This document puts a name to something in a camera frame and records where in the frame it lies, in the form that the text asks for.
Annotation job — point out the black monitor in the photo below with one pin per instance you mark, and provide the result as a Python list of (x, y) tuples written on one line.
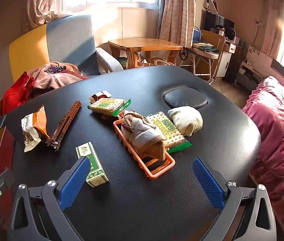
[(214, 21)]

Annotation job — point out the grey yellow blue armchair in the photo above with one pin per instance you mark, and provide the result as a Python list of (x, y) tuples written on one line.
[(66, 37)]

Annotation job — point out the pink ruffled bedding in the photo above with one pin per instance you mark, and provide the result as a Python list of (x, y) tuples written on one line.
[(277, 120)]

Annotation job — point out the large green cracker packet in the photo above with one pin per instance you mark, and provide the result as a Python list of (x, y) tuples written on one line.
[(168, 130)]

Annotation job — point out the black round cushion plug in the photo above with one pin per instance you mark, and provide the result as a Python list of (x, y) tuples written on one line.
[(184, 98)]

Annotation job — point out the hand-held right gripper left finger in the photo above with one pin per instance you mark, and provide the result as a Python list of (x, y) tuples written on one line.
[(74, 180)]

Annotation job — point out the folded clothes pile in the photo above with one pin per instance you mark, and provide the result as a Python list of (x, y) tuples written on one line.
[(203, 46)]

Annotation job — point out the white small cabinet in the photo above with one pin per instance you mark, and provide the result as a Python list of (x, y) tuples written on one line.
[(228, 57)]

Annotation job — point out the wooden side table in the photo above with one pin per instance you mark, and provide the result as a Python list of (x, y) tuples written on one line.
[(144, 44)]

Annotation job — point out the hanging white grey item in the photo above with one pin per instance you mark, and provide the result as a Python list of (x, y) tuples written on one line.
[(211, 3)]

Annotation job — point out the red cloth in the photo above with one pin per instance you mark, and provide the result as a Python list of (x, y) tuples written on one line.
[(16, 93)]

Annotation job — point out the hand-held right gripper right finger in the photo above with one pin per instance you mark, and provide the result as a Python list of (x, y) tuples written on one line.
[(208, 183)]

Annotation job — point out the purple beaded accessory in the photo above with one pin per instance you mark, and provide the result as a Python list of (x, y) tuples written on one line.
[(56, 69)]

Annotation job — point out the beige patterned curtain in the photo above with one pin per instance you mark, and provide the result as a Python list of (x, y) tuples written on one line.
[(177, 10), (44, 2), (273, 25)]

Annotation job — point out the orange plastic rack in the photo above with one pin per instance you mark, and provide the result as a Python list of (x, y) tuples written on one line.
[(157, 172)]

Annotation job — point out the small green cracker packet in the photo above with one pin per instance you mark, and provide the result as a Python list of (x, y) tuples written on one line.
[(106, 105)]

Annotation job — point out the small red candy packet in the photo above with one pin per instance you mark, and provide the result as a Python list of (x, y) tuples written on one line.
[(100, 96)]

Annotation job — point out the brown wafer stick packet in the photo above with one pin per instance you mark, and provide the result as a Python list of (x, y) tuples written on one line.
[(63, 125)]

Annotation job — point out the orange snack packet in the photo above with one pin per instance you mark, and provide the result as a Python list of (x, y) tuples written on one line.
[(35, 125)]

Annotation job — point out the white floral board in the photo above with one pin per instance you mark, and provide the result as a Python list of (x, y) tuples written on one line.
[(254, 50)]

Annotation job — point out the small green white box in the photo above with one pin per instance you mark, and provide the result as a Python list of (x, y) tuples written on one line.
[(95, 170)]

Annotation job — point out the brown grey sock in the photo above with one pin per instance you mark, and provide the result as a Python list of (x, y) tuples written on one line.
[(142, 135)]

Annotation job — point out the blue chair back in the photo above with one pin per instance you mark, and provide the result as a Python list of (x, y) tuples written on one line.
[(197, 34)]

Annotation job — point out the cream sock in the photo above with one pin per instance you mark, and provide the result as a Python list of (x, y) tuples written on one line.
[(185, 120)]

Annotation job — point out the white metal folding stand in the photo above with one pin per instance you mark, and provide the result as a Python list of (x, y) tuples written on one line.
[(202, 55)]

